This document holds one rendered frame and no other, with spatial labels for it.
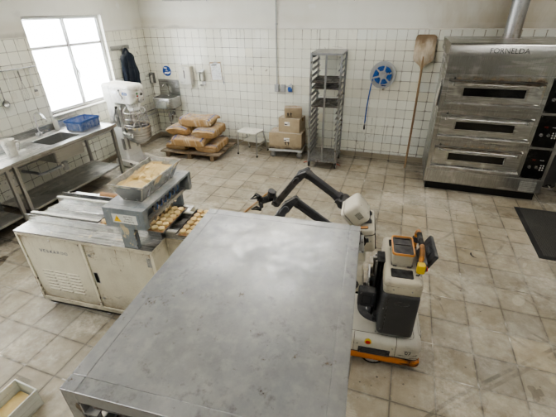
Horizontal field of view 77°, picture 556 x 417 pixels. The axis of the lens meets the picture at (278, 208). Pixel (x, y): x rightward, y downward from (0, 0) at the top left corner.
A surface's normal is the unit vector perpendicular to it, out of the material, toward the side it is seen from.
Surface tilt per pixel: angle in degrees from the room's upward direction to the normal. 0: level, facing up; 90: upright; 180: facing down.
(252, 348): 0
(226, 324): 0
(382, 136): 90
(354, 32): 90
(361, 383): 0
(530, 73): 90
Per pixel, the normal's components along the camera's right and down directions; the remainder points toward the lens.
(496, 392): -0.01, -0.87
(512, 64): -0.33, 0.47
